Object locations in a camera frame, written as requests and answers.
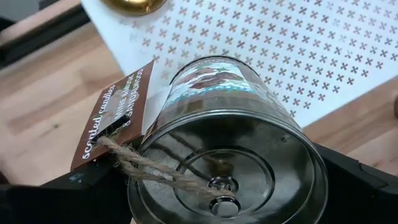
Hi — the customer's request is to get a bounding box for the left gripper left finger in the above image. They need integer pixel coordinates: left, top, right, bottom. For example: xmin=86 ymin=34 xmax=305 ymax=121
xmin=0 ymin=114 xmax=141 ymax=224

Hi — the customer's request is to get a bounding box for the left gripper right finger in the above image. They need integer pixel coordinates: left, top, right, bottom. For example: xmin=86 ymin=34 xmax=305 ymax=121
xmin=312 ymin=142 xmax=398 ymax=224

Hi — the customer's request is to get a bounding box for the candle tin brown tag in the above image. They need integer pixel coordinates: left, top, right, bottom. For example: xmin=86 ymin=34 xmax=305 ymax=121
xmin=70 ymin=55 xmax=330 ymax=224

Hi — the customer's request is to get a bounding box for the medium brass candlestick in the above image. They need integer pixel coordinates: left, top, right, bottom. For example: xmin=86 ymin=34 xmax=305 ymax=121
xmin=99 ymin=0 xmax=169 ymax=17

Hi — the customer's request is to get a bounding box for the white perforated metal shelf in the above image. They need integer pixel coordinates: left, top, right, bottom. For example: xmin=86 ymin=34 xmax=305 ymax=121
xmin=80 ymin=0 xmax=398 ymax=128

